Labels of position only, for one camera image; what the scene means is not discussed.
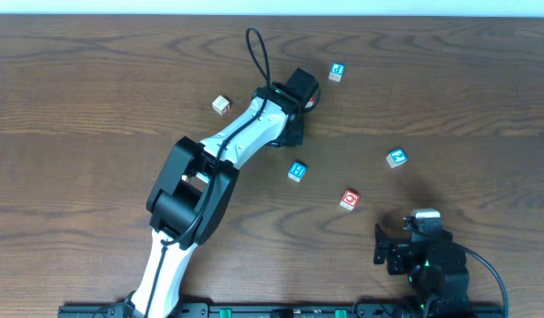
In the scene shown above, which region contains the red letter I block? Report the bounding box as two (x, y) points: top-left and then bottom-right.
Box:
(212, 95), (230, 116)

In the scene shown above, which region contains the blue number 2 block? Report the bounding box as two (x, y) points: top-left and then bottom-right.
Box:
(386, 148), (408, 168)

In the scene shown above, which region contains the red letter A block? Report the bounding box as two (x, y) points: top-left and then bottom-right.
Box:
(306, 95), (315, 109)

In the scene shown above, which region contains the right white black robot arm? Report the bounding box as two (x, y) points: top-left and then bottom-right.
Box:
(374, 212), (476, 318)

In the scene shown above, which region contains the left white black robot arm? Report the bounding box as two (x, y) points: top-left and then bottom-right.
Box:
(123, 68), (320, 317)

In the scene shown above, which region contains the blue letter P block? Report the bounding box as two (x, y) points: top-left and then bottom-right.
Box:
(329, 63), (345, 82)

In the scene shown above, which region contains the red letter Q block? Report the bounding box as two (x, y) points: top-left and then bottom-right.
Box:
(339, 190), (360, 210)

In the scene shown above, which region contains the blue letter H block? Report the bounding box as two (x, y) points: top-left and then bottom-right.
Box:
(288, 162), (306, 182)

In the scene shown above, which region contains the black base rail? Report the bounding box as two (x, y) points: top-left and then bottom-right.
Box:
(57, 302), (507, 318)

